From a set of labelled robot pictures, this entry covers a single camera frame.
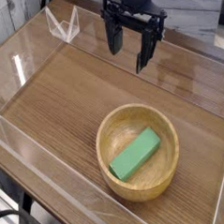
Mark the black metal table leg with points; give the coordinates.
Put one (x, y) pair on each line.
(25, 207)

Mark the brown wooden bowl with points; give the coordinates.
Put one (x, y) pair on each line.
(120, 128)

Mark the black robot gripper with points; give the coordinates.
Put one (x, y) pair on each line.
(135, 15)

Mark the green rectangular block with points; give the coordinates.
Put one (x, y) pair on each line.
(127, 162)

